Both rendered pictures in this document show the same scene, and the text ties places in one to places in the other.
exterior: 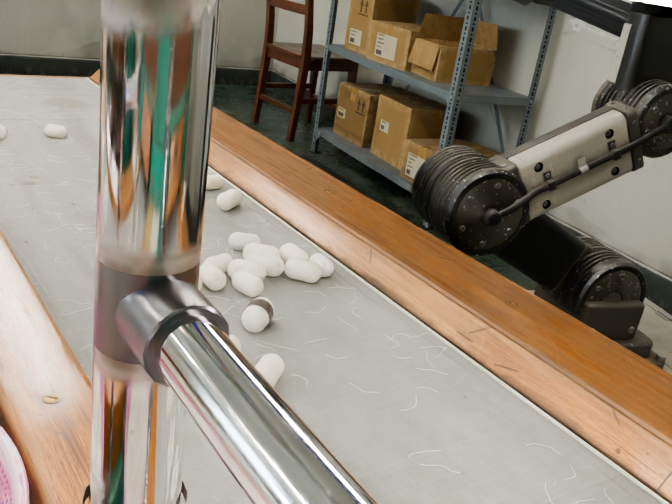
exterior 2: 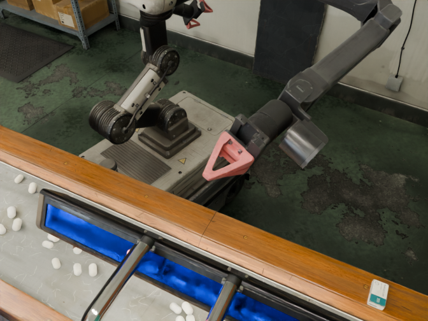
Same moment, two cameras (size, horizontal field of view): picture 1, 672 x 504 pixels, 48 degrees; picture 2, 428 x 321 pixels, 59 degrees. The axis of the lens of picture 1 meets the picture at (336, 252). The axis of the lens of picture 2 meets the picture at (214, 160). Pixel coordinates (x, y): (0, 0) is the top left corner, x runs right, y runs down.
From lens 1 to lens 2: 0.60 m
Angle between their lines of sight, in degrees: 32
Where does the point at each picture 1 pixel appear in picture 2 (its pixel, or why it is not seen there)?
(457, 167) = (104, 118)
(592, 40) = not seen: outside the picture
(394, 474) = (138, 282)
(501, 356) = (150, 220)
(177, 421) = not seen: outside the picture
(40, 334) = (27, 302)
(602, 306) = (174, 127)
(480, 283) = (134, 190)
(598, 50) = not seen: outside the picture
